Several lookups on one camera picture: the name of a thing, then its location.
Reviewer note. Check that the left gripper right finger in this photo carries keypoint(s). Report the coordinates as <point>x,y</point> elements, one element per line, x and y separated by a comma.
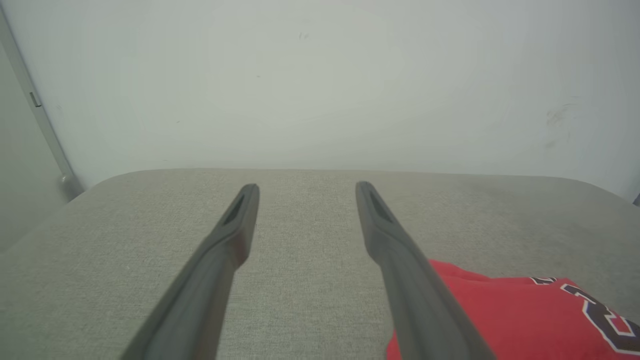
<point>415,300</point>

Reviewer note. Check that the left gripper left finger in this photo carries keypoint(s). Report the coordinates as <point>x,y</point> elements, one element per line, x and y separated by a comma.
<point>200,300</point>

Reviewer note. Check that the red white t-shirt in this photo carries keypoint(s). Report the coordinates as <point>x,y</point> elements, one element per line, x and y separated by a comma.
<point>525,325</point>

